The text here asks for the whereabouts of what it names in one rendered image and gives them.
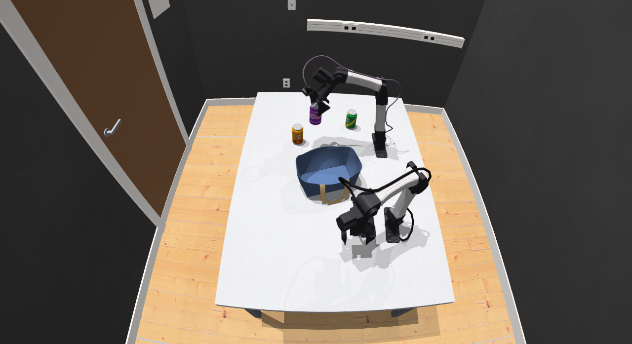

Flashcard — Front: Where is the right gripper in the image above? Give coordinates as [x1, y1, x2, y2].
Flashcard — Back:
[309, 84, 332, 116]

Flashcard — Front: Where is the yellow and red drink can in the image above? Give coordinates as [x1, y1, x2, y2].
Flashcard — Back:
[292, 123, 303, 145]

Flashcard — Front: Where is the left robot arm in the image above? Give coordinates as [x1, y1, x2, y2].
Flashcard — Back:
[336, 161, 429, 243]

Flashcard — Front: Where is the purple drink can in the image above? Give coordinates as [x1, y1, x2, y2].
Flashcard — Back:
[309, 102, 322, 125]

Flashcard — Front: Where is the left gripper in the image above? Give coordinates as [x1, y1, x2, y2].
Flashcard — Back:
[341, 217, 376, 245]

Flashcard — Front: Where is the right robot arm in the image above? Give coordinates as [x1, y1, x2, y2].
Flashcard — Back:
[302, 67, 388, 158]

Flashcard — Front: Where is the green and yellow drink can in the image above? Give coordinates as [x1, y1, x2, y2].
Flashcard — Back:
[345, 109, 357, 129]

